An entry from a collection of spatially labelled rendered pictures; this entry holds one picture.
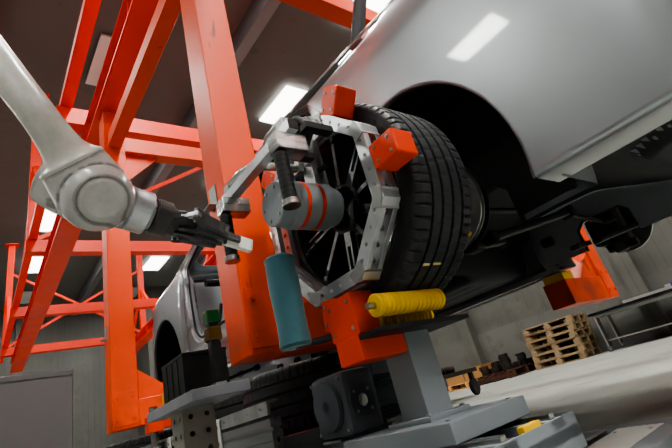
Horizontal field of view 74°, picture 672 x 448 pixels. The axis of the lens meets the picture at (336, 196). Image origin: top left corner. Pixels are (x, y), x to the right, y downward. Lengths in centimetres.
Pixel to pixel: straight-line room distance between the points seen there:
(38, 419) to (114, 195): 35
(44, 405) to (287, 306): 82
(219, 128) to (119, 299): 193
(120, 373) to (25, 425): 288
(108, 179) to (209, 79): 131
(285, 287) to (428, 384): 46
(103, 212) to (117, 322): 272
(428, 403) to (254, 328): 59
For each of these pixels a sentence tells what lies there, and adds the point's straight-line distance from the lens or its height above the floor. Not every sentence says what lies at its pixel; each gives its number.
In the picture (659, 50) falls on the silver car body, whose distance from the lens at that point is 132.
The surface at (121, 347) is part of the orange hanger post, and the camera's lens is 341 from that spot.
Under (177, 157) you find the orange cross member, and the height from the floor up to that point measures 261.
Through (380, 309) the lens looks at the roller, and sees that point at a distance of 112.
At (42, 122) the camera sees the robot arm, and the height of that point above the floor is 80.
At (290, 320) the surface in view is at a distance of 123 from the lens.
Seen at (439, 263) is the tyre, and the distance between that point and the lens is 125.
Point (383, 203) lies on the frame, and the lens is 110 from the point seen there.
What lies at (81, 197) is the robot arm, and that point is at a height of 67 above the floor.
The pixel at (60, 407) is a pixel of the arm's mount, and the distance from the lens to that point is 51.
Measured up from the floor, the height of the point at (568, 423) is 15.
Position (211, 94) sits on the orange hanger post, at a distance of 196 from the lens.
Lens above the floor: 31
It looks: 25 degrees up
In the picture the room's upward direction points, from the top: 16 degrees counter-clockwise
